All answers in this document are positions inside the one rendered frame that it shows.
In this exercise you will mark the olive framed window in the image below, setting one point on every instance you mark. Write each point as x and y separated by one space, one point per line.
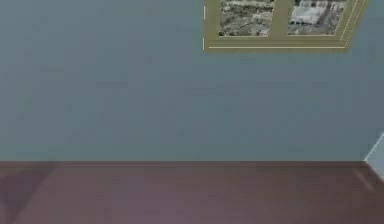
280 26

